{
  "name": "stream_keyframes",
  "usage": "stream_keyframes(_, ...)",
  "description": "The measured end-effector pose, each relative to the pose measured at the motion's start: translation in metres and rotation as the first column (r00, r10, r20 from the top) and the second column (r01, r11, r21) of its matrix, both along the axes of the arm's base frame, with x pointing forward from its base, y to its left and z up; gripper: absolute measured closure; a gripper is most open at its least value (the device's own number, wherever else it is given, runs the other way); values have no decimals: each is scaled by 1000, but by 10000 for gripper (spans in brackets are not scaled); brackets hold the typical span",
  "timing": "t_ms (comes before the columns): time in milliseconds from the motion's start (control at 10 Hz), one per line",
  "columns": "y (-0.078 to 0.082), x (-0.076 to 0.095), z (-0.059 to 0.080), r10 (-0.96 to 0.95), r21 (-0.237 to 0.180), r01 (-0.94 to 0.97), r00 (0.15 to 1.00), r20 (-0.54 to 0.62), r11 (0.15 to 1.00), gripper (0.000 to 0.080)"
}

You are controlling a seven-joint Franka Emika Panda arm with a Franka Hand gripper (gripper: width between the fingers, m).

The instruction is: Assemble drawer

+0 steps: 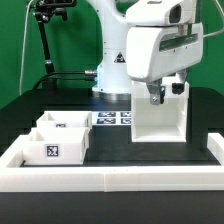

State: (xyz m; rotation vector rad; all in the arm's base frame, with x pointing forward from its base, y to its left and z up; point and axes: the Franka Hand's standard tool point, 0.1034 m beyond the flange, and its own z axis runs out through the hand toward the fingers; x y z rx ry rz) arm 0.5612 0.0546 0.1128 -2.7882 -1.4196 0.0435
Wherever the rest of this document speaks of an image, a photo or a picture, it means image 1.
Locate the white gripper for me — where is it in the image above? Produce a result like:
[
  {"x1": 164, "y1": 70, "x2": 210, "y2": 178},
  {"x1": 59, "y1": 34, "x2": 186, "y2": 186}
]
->
[{"x1": 126, "y1": 23, "x2": 203, "y2": 105}]

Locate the white drawer cabinet box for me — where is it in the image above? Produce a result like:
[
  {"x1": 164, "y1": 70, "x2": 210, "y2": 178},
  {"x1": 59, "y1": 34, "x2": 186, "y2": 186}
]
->
[{"x1": 131, "y1": 77, "x2": 189, "y2": 142}]

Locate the white front drawer tray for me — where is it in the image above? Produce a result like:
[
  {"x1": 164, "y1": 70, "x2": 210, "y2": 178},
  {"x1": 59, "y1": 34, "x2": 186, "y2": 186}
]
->
[{"x1": 22, "y1": 127, "x2": 89, "y2": 165}]

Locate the white drawer tray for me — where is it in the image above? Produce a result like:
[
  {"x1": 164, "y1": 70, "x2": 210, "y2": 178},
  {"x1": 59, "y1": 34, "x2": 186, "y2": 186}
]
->
[
  {"x1": 36, "y1": 111, "x2": 92, "y2": 130},
  {"x1": 22, "y1": 127, "x2": 89, "y2": 165}
]

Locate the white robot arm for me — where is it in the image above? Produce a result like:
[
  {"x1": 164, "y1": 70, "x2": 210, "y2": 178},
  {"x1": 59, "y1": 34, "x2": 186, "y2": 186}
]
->
[{"x1": 87, "y1": 0, "x2": 203, "y2": 105}]

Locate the white rear drawer tray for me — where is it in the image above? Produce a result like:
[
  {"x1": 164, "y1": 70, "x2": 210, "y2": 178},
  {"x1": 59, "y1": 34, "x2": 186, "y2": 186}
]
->
[{"x1": 36, "y1": 111, "x2": 92, "y2": 130}]

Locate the white marker tag plate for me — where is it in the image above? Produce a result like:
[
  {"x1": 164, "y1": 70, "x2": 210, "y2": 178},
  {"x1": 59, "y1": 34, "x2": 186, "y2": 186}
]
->
[{"x1": 92, "y1": 111, "x2": 131, "y2": 126}]

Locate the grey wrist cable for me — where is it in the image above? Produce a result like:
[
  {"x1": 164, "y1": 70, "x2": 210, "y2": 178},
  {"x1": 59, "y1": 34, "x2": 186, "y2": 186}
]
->
[{"x1": 202, "y1": 26, "x2": 224, "y2": 40}]

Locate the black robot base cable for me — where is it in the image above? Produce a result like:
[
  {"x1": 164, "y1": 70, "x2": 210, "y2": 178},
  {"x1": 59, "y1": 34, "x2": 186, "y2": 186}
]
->
[{"x1": 32, "y1": 69, "x2": 99, "y2": 91}]

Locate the black camera stand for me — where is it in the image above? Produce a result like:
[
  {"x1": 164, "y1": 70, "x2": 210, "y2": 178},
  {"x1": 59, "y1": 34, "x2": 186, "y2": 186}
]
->
[{"x1": 34, "y1": 0, "x2": 77, "y2": 90}]

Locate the white hanging cable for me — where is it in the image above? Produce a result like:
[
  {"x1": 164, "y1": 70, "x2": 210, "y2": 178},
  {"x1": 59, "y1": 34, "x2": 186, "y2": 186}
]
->
[{"x1": 18, "y1": 0, "x2": 36, "y2": 96}]

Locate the white U-shaped border frame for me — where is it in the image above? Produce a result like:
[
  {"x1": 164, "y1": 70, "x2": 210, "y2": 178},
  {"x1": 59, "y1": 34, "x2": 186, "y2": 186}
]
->
[{"x1": 0, "y1": 133, "x2": 224, "y2": 192}]

